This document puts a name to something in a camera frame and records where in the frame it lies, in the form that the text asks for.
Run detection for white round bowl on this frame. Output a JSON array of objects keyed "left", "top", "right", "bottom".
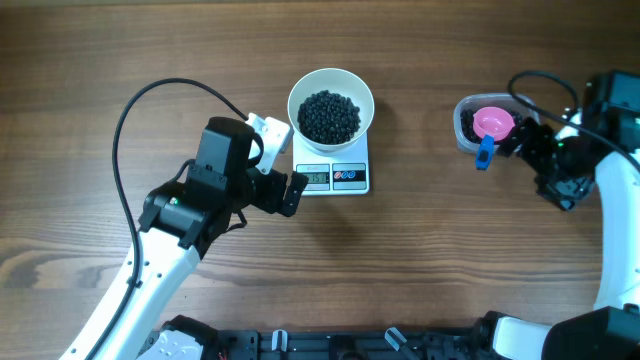
[{"left": 287, "top": 68, "right": 375, "bottom": 152}]

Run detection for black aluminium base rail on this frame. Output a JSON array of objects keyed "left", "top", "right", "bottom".
[{"left": 134, "top": 327, "right": 566, "bottom": 360}]

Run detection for clear plastic container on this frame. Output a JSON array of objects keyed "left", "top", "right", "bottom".
[{"left": 453, "top": 93, "right": 541, "bottom": 154}]

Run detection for white digital kitchen scale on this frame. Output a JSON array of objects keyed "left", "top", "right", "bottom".
[{"left": 293, "top": 134, "right": 370, "bottom": 196}]

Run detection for black beans pile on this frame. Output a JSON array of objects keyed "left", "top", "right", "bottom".
[{"left": 460, "top": 109, "right": 524, "bottom": 144}]

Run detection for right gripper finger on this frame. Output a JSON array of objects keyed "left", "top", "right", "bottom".
[
  {"left": 534, "top": 172, "right": 595, "bottom": 211},
  {"left": 497, "top": 119, "right": 554, "bottom": 173}
]

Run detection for pink scoop blue handle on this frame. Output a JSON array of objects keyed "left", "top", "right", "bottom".
[{"left": 472, "top": 107, "right": 515, "bottom": 171}]

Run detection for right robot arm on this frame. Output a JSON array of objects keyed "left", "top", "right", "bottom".
[{"left": 470, "top": 70, "right": 639, "bottom": 359}]

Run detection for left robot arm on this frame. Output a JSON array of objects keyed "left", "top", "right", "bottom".
[{"left": 63, "top": 114, "right": 306, "bottom": 359}]

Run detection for black beans in bowl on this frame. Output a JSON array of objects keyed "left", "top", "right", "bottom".
[{"left": 297, "top": 90, "right": 361, "bottom": 145}]

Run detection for left black camera cable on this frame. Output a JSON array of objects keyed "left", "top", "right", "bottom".
[{"left": 83, "top": 76, "right": 250, "bottom": 360}]

